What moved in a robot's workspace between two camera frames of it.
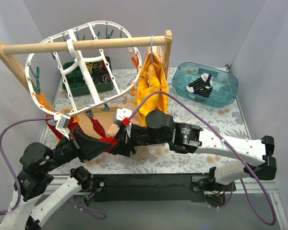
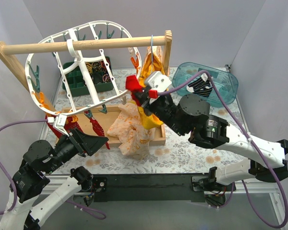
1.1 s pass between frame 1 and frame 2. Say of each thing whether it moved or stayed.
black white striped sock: stayed
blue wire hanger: stayed
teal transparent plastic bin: stayed
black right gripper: moved
